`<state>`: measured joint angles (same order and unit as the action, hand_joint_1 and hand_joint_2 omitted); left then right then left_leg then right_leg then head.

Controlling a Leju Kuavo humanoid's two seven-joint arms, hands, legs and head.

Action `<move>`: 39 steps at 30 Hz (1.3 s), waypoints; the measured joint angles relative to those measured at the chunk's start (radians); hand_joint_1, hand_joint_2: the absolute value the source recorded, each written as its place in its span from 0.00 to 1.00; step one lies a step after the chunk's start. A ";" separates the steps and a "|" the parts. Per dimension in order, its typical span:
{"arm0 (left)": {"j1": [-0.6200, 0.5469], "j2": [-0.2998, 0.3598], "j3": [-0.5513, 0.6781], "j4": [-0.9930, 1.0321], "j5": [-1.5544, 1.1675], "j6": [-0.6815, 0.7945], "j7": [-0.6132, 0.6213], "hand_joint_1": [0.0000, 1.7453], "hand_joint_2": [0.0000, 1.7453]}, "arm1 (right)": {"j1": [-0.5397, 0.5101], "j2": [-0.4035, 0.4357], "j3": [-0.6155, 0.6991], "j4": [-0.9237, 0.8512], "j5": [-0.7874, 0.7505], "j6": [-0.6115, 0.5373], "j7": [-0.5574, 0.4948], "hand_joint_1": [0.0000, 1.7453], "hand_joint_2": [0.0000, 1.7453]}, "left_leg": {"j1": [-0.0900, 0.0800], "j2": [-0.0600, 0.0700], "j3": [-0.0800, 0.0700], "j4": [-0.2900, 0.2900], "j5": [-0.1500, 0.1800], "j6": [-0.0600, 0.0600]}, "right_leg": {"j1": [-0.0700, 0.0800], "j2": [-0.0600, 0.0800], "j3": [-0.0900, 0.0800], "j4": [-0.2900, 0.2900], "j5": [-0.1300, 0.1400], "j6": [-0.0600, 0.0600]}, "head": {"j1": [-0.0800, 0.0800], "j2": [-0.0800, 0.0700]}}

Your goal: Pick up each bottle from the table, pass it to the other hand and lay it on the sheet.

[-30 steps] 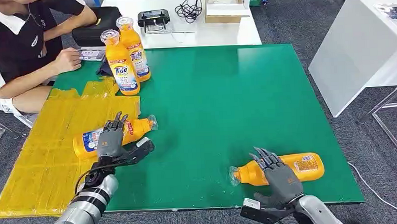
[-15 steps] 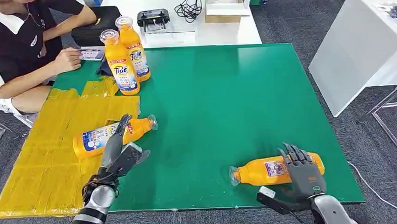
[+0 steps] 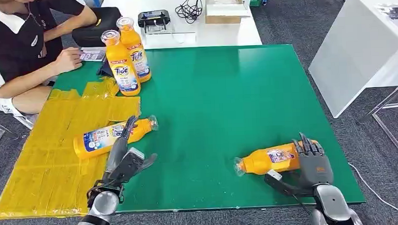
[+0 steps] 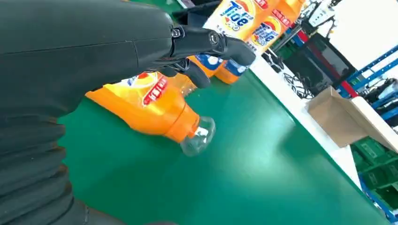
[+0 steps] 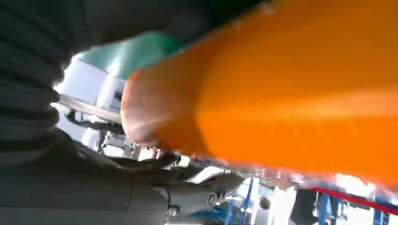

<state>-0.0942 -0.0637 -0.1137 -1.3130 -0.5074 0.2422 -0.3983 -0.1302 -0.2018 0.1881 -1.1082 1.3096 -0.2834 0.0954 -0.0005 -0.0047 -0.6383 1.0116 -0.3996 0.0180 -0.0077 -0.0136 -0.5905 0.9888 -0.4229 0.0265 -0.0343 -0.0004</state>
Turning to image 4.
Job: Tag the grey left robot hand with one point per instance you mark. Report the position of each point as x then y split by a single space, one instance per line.
77 46

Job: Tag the orange detergent bottle clear cap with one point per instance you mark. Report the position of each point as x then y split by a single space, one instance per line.
140 111

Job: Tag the black device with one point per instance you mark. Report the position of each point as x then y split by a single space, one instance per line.
196 15

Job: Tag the ribbed grey left arm sleeve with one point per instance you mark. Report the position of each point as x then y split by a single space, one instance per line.
31 170

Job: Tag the green table mat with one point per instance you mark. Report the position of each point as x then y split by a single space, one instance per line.
248 170

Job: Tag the black monitor screen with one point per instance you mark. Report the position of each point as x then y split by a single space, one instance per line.
323 62

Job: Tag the white electronic device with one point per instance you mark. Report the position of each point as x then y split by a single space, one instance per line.
321 14

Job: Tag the brown cardboard box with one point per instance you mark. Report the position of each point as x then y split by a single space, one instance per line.
335 121

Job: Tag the red metal bar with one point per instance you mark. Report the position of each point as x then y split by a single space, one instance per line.
349 88

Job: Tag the blue metal shelf rack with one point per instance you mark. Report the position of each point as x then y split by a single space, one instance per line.
373 62

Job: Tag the green plastic crate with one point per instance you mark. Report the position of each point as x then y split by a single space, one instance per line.
370 149

